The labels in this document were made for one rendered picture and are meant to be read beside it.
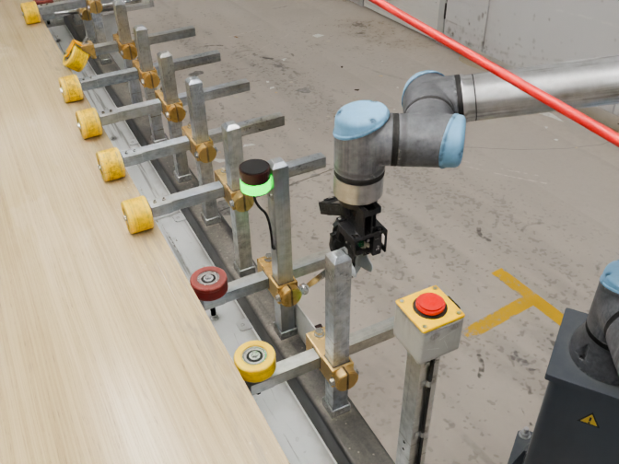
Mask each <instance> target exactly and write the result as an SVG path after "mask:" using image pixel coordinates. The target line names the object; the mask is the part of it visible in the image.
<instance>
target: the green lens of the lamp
mask: <svg viewBox="0 0 619 464"><path fill-rule="evenodd" d="M240 189H241V191H242V192H243V193H245V194H247V195H250V196H259V195H263V194H266V193H267V192H269V191H270V190H271V178H270V179H269V180H268V181H267V182H266V183H264V184H263V185H259V186H250V185H246V184H244V183H243V182H242V181H240Z"/></svg>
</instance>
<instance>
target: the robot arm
mask: <svg viewBox="0 0 619 464"><path fill-rule="evenodd" d="M506 70H508V71H510V72H511V73H512V74H514V75H517V76H518V77H520V78H522V79H524V80H525V81H527V82H529V83H531V84H532V85H534V86H536V87H538V88H539V89H541V90H543V91H544V92H546V93H548V94H550V95H551V96H553V97H555V98H557V99H559V100H561V101H563V102H564V103H566V104H567V105H569V106H570V107H572V108H574V109H583V108H590V107H598V106H606V105H613V104H619V54H616V55H609V56H602V57H595V58H588V59H581V60H574V61H567V62H560V63H552V64H539V65H533V66H525V67H519V68H511V69H506ZM402 107H403V113H392V112H390V111H389V109H388V108H387V107H386V106H385V105H384V104H383V103H381V102H378V101H372V100H359V101H354V102H351V103H348V104H346V105H344V106H343V107H342V108H341V109H339V110H338V111H337V113H336V115H335V119H334V128H333V136H334V156H333V194H334V196H333V197H329V198H326V199H323V201H321V202H319V207H320V211H321V215H340V216H339V217H336V220H335V222H334V223H333V232H332V233H330V242H329V247H330V251H331V252H332V251H335V250H337V249H343V250H344V251H345V252H346V253H347V255H348V256H349V257H350V258H351V259H352V274H351V278H352V277H355V278H356V274H357V273H358V271H359V270H360V268H361V267H362V268H363V269H365V270H367V271H368V272H370V273H371V272H372V271H373V265H372V263H371V261H370V259H369V257H368V255H369V254H371V255H372V256H374V255H377V254H380V251H381V250H383V251H384V252H386V247H387V234H388V230H387V229H386V228H385V227H384V226H383V225H382V224H381V223H380V222H379V221H378V220H377V219H376V215H377V214H379V213H381V206H380V205H379V204H378V203H377V201H378V199H379V198H380V197H381V196H382V194H383V181H384V173H385V166H389V167H390V166H393V167H422V168H456V167H458V166H459V165H460V163H461V160H462V155H463V148H464V140H465V129H466V122H475V121H482V120H490V119H498V118H506V117H513V116H521V115H529V114H537V113H545V112H552V111H556V110H554V109H552V108H550V107H549V106H547V105H545V104H543V103H542V102H541V101H539V100H538V99H535V98H534V97H532V96H530V95H528V94H527V93H525V92H523V91H522V90H520V89H518V88H517V87H514V86H512V85H511V84H510V83H508V82H507V81H505V80H503V79H502V78H500V77H498V76H496V75H494V74H492V73H491V72H483V73H476V74H469V75H462V74H460V75H446V76H444V75H443V74H441V73H440V72H438V71H434V70H425V71H421V72H419V73H416V74H415V75H413V76H412V77H411V78H410V79H409V80H408V81H407V82H406V84H405V86H404V89H403V95H402ZM382 234H383V235H384V236H385V239H384V244H383V243H382V242H381V237H382ZM569 353H570V356H571V358H572V360H573V361H574V363H575V364H576V366H577V367H578V368H579V369H580V370H581V371H582V372H584V373H585V374H586V375H588V376H589V377H592V378H594V379H596V380H598V381H600V382H602V383H605V384H609V385H613V386H619V260H617V261H612V262H610V263H609V264H608V265H607V266H606V267H605V269H604V271H603V273H602V275H601V277H600V281H599V284H598V287H597V290H596V293H595V296H594V298H593V301H592V304H591V307H590V312H589V315H588V317H587V320H586V321H585V322H584V323H583V324H582V325H581V326H580V327H578V328H577V329H576V330H575V332H574V333H573V335H572V337H571V340H570V343H569Z"/></svg>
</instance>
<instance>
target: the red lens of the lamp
mask: <svg viewBox="0 0 619 464"><path fill-rule="evenodd" d="M264 161H265V160H264ZM265 162H266V163H268V162H267V161H265ZM242 163H243V162H242ZM242 163H241V164H242ZM241 164H240V165H239V178H240V180H241V181H242V182H243V183H245V184H248V185H260V184H264V183H265V182H267V181H268V180H269V179H270V178H271V173H270V165H269V163H268V165H269V166H268V167H269V168H268V169H267V171H265V172H264V173H261V174H259V175H250V174H245V173H244V172H242V171H241V169H240V166H241Z"/></svg>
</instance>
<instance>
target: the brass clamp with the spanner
mask: <svg viewBox="0 0 619 464"><path fill-rule="evenodd" d="M264 257H265V256H264ZM264 257H261V258H259V259H257V267H258V272H261V271H263V272H264V273H265V275H266V276H267V277H268V284H269V288H268V290H269V291H270V293H271V294H272V296H273V297H274V299H275V300H276V302H277V303H278V304H282V305H283V306H284V307H292V306H294V305H295V304H296V303H297V302H298V301H299V300H300V298H301V296H302V294H301V291H300V290H299V289H298V281H297V280H296V278H295V277H294V276H293V281H290V282H287V283H284V284H280V285H279V284H278V283H277V281H276V280H275V278H274V277H273V270H272V262H271V261H265V260H264Z"/></svg>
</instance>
